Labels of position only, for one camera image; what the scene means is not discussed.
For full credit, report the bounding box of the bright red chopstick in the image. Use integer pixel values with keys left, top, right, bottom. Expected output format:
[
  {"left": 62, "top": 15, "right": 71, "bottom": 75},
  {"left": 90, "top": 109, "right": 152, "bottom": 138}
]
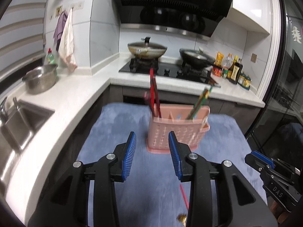
[{"left": 180, "top": 184, "right": 189, "bottom": 210}]

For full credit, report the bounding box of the gold flower-handled spoon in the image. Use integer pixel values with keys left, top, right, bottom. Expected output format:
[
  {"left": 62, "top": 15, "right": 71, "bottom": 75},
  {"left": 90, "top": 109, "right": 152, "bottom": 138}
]
[{"left": 177, "top": 214, "right": 187, "bottom": 226}]

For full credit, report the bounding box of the red and green chopstick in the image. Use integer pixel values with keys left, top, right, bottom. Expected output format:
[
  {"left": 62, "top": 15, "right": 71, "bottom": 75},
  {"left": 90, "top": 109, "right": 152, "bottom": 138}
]
[{"left": 186, "top": 88, "right": 210, "bottom": 120}]

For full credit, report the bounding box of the dark red chopstick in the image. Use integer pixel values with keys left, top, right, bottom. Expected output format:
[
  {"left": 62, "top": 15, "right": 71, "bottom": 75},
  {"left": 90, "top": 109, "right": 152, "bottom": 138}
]
[{"left": 143, "top": 92, "right": 156, "bottom": 117}]

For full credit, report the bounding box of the pink perforated utensil holder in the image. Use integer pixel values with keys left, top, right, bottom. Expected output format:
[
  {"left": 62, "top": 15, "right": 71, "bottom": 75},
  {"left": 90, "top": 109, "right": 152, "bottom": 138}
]
[{"left": 146, "top": 104, "right": 210, "bottom": 154}]

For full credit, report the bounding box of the green tray of jars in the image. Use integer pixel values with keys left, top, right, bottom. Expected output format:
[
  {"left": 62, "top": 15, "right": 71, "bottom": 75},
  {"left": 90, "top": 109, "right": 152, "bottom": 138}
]
[{"left": 238, "top": 72, "right": 251, "bottom": 90}]

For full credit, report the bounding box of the black gas cooktop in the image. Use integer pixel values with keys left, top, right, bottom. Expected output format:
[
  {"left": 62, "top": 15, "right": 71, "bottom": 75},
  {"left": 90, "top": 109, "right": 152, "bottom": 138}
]
[{"left": 119, "top": 58, "right": 211, "bottom": 84}]

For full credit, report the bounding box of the red seasoning container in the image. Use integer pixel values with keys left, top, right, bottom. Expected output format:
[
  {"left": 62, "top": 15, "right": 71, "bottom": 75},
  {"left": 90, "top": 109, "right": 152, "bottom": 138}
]
[{"left": 212, "top": 66, "right": 222, "bottom": 77}]

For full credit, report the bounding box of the dark soy sauce bottle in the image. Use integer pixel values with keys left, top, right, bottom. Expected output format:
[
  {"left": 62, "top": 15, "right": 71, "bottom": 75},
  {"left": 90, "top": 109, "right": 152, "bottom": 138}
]
[{"left": 227, "top": 56, "right": 243, "bottom": 85}]

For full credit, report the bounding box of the right black wok with lid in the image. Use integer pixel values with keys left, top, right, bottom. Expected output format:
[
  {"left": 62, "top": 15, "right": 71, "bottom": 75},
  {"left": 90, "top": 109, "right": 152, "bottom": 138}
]
[{"left": 179, "top": 48, "right": 216, "bottom": 70}]

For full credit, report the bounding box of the left wok with lid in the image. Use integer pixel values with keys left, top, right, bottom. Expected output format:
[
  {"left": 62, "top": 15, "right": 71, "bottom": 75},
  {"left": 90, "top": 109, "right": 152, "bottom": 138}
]
[{"left": 127, "top": 37, "right": 167, "bottom": 59}]

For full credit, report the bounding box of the clear plastic oil bottle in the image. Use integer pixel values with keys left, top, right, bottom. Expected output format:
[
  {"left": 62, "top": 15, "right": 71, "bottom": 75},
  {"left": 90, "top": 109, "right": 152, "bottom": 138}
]
[{"left": 221, "top": 53, "right": 233, "bottom": 79}]

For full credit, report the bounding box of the yellow snack bag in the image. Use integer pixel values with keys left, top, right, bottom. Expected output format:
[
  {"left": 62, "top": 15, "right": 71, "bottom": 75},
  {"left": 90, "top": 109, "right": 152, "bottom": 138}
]
[{"left": 214, "top": 52, "right": 224, "bottom": 67}]

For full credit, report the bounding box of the stainless steel sink basin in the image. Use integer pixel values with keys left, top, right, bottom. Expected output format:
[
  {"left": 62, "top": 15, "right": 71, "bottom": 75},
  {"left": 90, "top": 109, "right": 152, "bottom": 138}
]
[{"left": 1, "top": 100, "right": 54, "bottom": 153}]

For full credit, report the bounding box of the cream hanging dish towel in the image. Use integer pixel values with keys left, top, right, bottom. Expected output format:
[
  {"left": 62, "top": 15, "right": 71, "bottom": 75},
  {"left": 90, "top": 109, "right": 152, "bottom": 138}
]
[{"left": 58, "top": 8, "right": 77, "bottom": 73}]

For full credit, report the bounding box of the green dish soap bottle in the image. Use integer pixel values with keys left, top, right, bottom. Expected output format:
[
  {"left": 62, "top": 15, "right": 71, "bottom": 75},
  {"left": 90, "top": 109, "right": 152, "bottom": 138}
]
[{"left": 46, "top": 48, "right": 56, "bottom": 64}]

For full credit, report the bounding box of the chrome sink faucet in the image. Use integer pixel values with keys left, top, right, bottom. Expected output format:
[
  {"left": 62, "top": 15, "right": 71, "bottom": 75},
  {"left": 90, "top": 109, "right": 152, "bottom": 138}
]
[{"left": 0, "top": 97, "right": 20, "bottom": 124}]

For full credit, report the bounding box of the purple hanging cloth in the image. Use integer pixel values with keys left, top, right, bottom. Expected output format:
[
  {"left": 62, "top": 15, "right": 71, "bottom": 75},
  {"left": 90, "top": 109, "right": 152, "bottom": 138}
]
[{"left": 53, "top": 10, "right": 68, "bottom": 51}]

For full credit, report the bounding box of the black range hood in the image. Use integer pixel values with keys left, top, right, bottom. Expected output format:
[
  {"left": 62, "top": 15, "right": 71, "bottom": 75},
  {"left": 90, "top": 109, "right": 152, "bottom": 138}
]
[{"left": 114, "top": 0, "right": 233, "bottom": 40}]

